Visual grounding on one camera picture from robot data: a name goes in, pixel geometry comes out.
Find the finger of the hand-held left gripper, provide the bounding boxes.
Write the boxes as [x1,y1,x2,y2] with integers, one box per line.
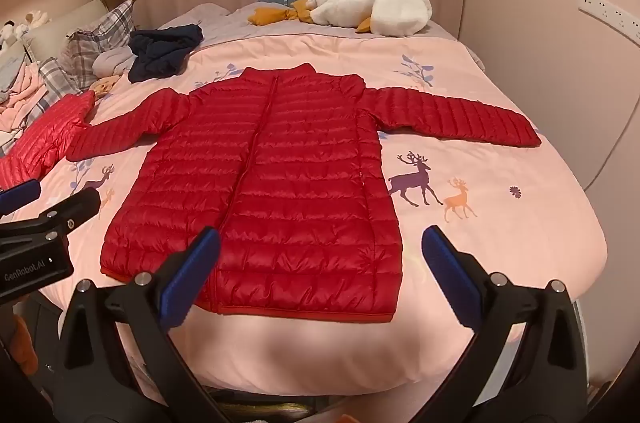
[0,180,42,219]
[0,187,102,254]

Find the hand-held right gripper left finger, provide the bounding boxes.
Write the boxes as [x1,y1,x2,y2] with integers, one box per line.
[50,227,241,423]

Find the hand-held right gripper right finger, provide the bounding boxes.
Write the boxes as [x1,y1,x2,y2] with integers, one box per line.
[410,225,591,423]

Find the dark red puffer jacket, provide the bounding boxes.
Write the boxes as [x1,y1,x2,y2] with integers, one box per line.
[66,62,542,323]

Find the pink deer print bedspread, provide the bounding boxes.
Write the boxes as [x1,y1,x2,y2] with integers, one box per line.
[10,26,608,404]

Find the bright red puffer jacket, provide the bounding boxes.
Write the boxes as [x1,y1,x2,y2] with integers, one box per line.
[0,90,97,191]

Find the orange cloth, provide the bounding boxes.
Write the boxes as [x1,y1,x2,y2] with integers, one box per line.
[10,315,38,374]

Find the pink clothing pile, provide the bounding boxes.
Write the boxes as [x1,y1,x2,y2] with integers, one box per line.
[0,63,51,139]

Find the plaid pillow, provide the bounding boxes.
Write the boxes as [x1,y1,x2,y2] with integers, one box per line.
[39,58,81,96]
[66,0,137,89]

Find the grey cloth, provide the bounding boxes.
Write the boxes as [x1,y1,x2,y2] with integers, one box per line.
[91,46,136,76]

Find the small plush toys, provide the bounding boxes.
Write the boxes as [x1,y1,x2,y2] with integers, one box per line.
[0,10,51,49]

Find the navy blue garment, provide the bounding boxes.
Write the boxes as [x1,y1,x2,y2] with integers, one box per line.
[128,23,204,84]

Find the white goose plush toy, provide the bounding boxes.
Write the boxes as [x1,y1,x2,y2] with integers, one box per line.
[248,0,433,38]

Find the white wall socket strip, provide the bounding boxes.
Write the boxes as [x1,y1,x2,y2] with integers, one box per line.
[579,0,640,44]

